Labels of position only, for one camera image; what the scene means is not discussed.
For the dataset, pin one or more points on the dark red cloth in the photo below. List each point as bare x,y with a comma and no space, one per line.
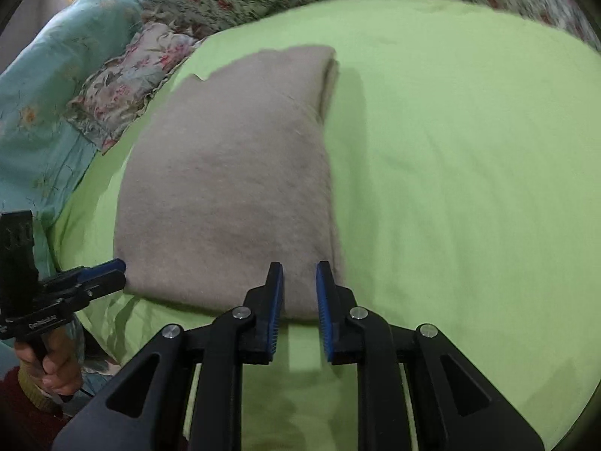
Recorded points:
23,427

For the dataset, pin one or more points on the person's left hand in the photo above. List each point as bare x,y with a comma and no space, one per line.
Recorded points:
61,361

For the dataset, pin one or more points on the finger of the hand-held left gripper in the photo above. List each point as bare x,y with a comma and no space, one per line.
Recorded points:
105,285
101,270

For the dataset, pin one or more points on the beige knit sweater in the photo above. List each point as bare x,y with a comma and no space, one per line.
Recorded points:
225,183

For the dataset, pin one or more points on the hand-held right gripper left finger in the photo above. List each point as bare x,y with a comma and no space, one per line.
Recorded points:
277,312

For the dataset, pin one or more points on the teal floral blanket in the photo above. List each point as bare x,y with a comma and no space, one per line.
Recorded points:
42,94

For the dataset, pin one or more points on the lime green bed sheet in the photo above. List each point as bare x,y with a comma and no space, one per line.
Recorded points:
460,174

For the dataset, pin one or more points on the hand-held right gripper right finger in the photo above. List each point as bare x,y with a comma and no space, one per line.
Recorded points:
324,312

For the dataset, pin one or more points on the small floral ruffled pillow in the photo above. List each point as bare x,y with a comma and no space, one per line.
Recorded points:
131,80

